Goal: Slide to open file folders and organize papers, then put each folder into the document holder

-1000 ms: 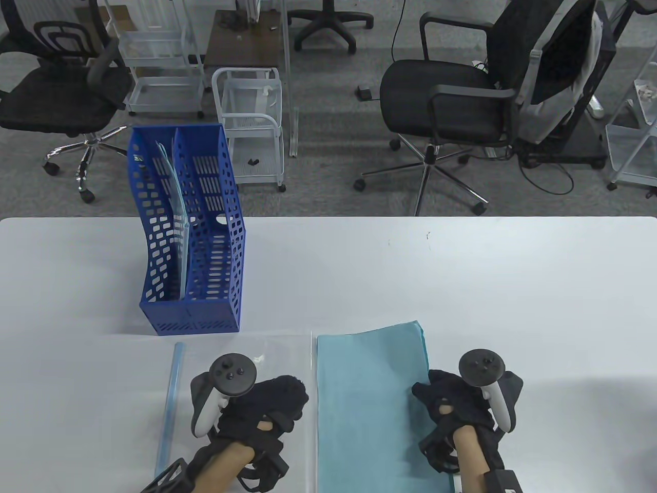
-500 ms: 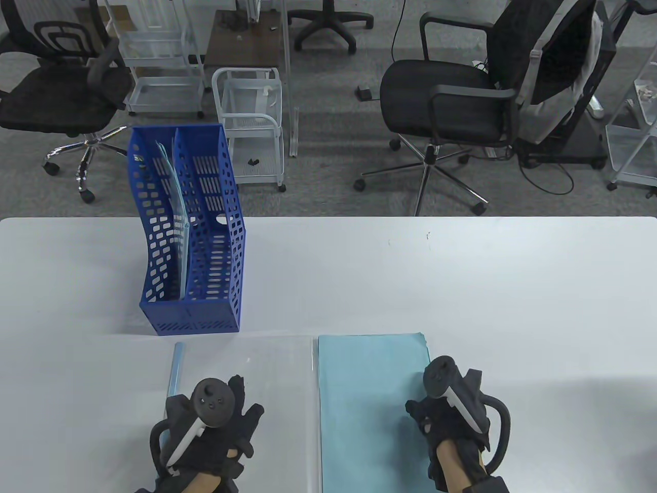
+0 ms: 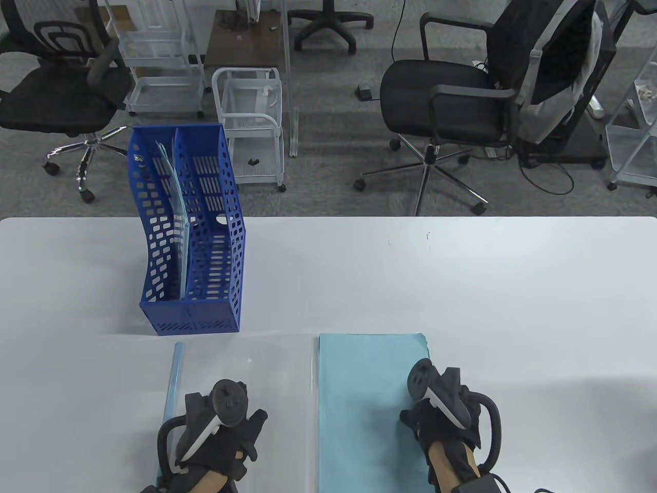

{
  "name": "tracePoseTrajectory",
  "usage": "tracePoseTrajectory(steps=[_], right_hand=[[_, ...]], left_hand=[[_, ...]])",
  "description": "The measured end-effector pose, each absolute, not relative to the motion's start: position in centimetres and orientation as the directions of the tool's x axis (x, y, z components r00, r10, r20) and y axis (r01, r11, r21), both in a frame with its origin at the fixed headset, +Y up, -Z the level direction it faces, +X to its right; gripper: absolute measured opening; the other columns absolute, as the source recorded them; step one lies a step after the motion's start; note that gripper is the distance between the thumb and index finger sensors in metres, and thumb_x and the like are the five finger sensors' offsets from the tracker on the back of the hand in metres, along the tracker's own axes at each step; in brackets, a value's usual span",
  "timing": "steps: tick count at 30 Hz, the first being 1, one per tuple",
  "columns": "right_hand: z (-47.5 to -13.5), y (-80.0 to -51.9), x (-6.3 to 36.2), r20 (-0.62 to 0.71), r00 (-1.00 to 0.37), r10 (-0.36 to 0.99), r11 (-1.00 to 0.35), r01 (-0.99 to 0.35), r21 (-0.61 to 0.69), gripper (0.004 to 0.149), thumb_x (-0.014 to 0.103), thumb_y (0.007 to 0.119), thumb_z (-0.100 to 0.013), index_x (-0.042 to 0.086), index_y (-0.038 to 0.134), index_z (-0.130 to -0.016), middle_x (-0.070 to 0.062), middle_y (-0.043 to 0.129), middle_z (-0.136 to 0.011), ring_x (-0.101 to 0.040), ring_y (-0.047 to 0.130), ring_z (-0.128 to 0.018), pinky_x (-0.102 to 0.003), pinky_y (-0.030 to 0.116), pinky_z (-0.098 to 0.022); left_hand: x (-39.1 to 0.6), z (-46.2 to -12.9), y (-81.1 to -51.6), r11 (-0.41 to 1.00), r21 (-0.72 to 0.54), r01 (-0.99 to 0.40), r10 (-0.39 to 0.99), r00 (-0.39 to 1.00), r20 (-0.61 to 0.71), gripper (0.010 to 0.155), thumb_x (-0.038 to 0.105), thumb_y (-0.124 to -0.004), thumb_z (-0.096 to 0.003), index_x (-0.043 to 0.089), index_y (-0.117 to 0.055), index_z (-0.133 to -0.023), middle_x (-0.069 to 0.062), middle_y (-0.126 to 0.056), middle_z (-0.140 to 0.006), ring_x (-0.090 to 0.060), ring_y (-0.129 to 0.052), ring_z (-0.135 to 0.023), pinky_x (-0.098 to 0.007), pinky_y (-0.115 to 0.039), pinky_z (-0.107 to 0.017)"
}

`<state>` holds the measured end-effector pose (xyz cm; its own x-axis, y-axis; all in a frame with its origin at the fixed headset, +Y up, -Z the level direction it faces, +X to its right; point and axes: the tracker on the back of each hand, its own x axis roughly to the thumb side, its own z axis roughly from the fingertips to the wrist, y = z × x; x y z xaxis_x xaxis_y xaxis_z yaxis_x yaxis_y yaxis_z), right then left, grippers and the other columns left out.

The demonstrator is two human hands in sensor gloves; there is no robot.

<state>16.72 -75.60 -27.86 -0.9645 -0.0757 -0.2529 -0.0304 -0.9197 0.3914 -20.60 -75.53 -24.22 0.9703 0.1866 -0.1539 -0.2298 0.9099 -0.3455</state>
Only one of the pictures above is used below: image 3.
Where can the clear plastic folder blue spine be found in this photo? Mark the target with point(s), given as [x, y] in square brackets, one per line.
[277, 390]

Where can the person's right forearm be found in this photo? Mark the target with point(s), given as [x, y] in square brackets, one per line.
[451, 467]

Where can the small white rolling cart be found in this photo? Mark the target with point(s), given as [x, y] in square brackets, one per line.
[251, 128]

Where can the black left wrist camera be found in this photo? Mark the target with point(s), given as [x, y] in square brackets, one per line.
[154, 488]

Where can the black white right hand controller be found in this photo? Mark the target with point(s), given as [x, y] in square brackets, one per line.
[444, 398]

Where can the tall white rolling cart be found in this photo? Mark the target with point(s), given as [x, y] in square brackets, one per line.
[164, 82]

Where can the brown wooden board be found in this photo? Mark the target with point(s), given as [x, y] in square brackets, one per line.
[241, 43]

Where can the clear folders with papers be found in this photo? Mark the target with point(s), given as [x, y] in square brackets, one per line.
[177, 215]

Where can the person's left hand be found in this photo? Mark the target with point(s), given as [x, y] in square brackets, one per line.
[233, 441]

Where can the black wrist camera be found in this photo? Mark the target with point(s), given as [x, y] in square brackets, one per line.
[154, 488]
[480, 485]

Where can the black armrest office chair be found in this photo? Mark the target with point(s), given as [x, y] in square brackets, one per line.
[441, 97]

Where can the black white hand controller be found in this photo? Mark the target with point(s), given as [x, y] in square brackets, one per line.
[230, 400]
[444, 398]

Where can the person's right thumb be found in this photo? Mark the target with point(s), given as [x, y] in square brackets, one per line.
[410, 418]

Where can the grey black jacket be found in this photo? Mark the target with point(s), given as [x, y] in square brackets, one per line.
[557, 61]

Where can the black wheeled stand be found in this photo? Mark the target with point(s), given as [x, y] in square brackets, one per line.
[580, 138]

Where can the light blue paper sheet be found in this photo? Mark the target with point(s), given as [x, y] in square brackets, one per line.
[364, 411]

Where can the clear acrylic post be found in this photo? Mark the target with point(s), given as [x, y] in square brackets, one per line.
[288, 77]

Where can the blue plastic file organizer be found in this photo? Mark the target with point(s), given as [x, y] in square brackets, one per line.
[210, 313]

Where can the black office chair base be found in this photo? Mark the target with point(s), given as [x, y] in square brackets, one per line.
[328, 23]

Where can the black white left hand controller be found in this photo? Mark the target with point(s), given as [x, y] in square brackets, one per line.
[230, 400]

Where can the black mesh office chair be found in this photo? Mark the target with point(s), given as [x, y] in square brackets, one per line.
[56, 97]

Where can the black foot pedal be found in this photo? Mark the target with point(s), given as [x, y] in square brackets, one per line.
[366, 92]

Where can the person's right hand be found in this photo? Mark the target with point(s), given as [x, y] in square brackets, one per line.
[436, 429]

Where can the white metal rack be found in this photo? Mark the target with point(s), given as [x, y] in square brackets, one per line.
[634, 138]

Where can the person's left forearm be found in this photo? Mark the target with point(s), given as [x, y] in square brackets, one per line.
[208, 484]

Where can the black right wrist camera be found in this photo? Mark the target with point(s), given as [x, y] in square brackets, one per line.
[480, 485]

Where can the person's left thumb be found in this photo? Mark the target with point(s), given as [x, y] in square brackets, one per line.
[258, 422]

